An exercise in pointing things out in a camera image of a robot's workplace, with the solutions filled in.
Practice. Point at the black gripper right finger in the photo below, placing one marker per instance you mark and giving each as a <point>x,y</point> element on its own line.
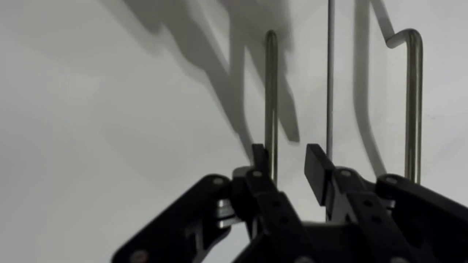
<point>391,220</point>

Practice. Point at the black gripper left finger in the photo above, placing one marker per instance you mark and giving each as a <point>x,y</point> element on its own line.
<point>191,227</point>

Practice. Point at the silver door handle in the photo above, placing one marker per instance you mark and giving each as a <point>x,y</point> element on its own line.
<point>271,91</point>
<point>413,41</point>

